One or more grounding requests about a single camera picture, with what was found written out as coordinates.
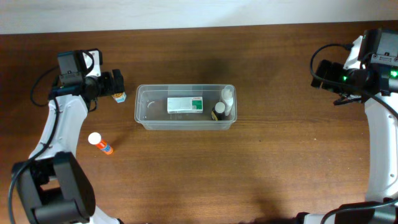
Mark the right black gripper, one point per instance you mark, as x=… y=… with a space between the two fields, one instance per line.
x=321 y=73

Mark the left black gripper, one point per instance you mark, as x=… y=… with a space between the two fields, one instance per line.
x=117 y=82

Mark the small jar gold lid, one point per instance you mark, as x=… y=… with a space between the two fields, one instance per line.
x=119 y=97

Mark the white green medicine box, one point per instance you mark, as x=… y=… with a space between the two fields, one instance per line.
x=185 y=105

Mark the dark bottle white cap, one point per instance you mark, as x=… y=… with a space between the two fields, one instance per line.
x=218 y=111

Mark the white spray bottle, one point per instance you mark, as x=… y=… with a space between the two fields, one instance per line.
x=227 y=97

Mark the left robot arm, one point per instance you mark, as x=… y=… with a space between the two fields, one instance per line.
x=51 y=184

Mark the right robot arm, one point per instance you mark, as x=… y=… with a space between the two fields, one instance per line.
x=378 y=53

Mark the clear plastic container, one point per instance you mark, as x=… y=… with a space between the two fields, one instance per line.
x=151 y=107

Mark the orange tube white cap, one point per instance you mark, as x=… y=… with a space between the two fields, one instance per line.
x=97 y=140

